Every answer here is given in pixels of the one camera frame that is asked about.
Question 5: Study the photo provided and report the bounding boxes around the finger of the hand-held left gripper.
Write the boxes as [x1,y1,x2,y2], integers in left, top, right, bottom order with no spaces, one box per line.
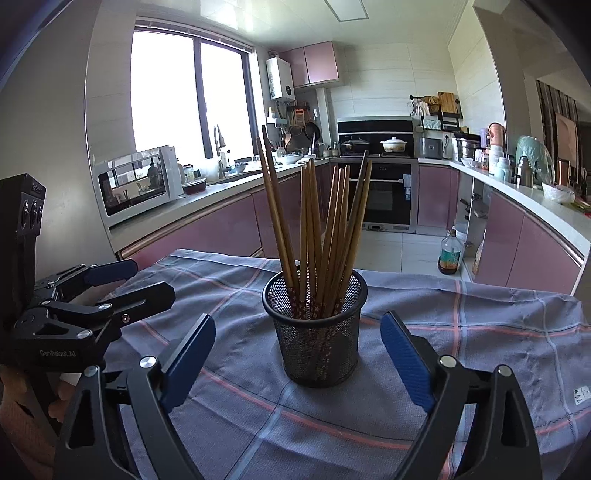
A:
[14,281,176,344]
[34,258,139,301]

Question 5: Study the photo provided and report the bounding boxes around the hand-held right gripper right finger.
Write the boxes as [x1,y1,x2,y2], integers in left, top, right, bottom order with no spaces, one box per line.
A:
[380,310,543,480]

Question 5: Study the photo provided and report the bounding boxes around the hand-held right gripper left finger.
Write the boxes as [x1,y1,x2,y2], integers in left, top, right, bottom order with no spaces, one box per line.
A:
[53,313,217,480]

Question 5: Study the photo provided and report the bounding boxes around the black mesh utensil holder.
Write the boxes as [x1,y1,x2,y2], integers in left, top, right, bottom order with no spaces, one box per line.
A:
[262,268,368,388]

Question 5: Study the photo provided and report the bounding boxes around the bunch of wooden chopsticks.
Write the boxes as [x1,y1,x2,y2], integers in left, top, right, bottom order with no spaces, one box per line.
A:
[255,124,374,321]

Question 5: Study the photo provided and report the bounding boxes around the person's left hand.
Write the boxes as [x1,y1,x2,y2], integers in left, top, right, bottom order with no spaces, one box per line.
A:
[0,367,77,467]

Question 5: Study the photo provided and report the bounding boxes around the blue checked tablecloth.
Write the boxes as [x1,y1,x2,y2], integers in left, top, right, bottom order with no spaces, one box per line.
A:
[104,249,591,480]

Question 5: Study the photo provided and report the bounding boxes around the pink base cabinets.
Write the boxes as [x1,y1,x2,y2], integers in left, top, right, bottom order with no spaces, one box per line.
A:
[115,164,340,273]
[471,189,585,296]
[417,164,460,236]

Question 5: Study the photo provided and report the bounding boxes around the white kitchen countertop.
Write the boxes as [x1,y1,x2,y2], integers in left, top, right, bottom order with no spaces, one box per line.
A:
[108,154,591,259]

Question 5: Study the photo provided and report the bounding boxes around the white countertop oven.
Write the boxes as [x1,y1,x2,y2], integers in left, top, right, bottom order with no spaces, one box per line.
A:
[91,145,184,227]

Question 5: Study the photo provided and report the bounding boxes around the plastic oil bottle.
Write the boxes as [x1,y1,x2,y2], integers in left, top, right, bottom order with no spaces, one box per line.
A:
[438,229,461,276]

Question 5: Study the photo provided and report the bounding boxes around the metal kitchen faucet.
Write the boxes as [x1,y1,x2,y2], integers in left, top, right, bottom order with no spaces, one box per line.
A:
[213,124,228,178]

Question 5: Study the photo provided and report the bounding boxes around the black built-in oven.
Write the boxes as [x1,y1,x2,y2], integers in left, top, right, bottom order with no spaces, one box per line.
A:
[346,159,416,227]

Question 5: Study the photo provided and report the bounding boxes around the dark-framed kitchen window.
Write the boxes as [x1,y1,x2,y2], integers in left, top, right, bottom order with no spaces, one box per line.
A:
[130,28,259,162]

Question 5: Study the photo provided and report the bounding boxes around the stainless steel cooker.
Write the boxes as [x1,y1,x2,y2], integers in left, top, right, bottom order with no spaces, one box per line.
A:
[455,136,481,160]

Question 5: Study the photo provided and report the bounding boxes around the stainless steel thermos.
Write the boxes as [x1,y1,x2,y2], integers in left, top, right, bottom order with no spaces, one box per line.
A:
[516,156,534,188]

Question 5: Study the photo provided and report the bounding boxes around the black cooking pot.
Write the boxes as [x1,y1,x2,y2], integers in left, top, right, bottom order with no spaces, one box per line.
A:
[339,135,370,154]

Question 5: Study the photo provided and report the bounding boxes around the white plastic-wrapped bowl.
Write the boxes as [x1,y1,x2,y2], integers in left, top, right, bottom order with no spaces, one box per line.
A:
[541,183,575,204]

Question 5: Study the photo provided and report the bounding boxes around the black integrated stove hood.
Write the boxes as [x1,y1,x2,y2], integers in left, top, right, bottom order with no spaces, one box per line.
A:
[336,117,416,160]

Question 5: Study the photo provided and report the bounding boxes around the green plastic-covered appliance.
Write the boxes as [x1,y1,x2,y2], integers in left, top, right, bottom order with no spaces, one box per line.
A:
[515,135,555,185]

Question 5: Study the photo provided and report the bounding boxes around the rectangular ceiling light panel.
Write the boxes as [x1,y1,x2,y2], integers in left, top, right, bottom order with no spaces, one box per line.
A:
[323,0,370,21]

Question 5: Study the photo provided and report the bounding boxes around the black wall storage rack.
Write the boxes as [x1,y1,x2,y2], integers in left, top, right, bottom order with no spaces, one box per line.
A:
[410,95,462,132]

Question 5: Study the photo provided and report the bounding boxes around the white wall water heater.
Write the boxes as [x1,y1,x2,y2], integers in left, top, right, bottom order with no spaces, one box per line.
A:
[265,58,296,100]

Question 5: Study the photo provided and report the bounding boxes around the framed wall painting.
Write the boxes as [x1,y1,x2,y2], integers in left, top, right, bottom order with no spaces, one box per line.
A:
[554,113,578,162]

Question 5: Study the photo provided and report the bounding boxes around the pink wall cabinet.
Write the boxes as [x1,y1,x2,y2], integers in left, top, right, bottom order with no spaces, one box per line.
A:
[281,41,341,89]

